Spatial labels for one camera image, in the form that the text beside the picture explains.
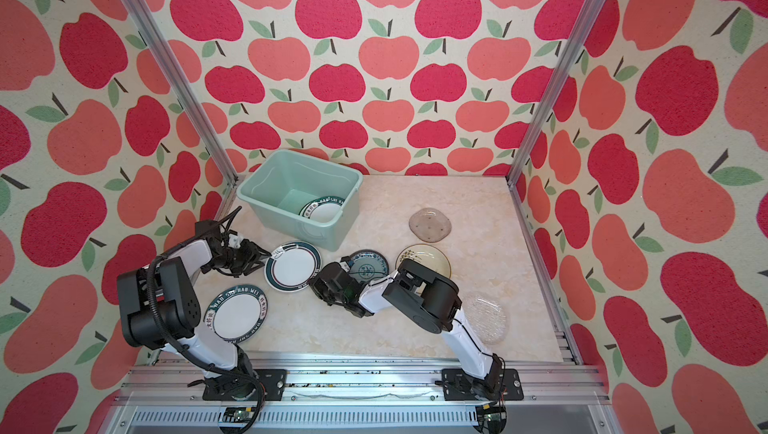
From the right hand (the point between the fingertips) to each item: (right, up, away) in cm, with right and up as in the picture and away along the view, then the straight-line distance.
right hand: (307, 279), depth 90 cm
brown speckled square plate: (+40, +15, +16) cm, 46 cm away
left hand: (-12, +6, +3) cm, 14 cm away
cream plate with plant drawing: (+38, +6, +6) cm, 39 cm away
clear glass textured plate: (+53, -10, -6) cm, 55 cm away
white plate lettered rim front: (-20, -9, -4) cm, 22 cm away
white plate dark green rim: (-7, +3, +6) cm, 9 cm away
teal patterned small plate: (+18, +3, +6) cm, 19 cm away
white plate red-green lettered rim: (+1, +21, +19) cm, 28 cm away
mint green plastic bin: (-17, +31, +22) cm, 41 cm away
